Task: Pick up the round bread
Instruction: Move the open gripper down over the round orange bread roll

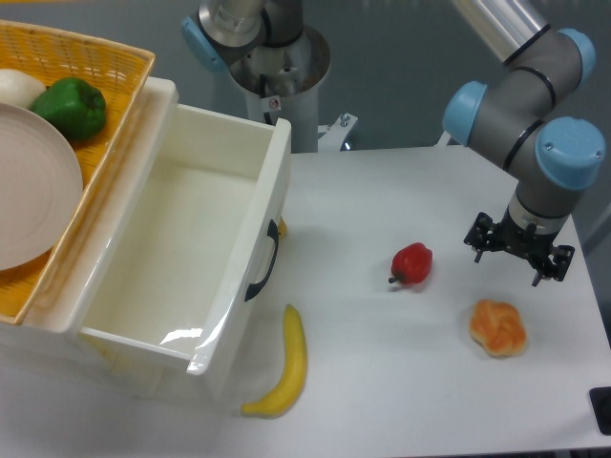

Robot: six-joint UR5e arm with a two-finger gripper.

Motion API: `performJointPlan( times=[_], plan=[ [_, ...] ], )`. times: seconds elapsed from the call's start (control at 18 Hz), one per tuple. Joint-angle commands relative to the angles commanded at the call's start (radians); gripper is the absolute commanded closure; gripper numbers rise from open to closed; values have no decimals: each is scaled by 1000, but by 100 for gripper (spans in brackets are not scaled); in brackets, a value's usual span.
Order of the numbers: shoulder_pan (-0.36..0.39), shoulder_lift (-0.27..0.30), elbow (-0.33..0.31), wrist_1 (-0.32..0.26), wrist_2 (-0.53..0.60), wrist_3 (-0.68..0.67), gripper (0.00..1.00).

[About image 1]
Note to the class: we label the white mounting bracket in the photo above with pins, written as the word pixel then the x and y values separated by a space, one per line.
pixel 336 137

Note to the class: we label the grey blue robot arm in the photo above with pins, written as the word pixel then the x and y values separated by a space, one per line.
pixel 554 161

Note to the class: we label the white drawer cabinet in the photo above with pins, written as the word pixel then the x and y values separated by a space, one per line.
pixel 163 346

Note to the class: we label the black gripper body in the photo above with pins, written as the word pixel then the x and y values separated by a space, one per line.
pixel 526 244

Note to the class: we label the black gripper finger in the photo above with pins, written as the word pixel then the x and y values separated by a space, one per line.
pixel 482 237
pixel 552 263

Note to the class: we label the red bell pepper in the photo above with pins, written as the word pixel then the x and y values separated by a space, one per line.
pixel 411 265

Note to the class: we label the yellow item behind drawer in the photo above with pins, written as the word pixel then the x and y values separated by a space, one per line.
pixel 282 228

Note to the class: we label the beige round plate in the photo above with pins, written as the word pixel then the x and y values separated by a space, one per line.
pixel 41 186

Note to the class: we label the white plastic drawer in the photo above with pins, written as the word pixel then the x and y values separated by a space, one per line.
pixel 202 217

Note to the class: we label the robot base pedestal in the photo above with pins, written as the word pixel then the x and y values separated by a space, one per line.
pixel 277 61

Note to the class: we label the round knotted bread roll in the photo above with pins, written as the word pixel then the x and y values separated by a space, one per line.
pixel 498 328

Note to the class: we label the black object at table edge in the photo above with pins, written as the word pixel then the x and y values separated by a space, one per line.
pixel 600 398

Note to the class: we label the white round vegetable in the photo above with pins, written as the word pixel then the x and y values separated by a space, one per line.
pixel 19 89

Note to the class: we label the green bell pepper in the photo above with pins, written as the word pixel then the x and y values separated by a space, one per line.
pixel 74 107

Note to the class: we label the yellow banana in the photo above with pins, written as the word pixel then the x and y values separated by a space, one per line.
pixel 285 393

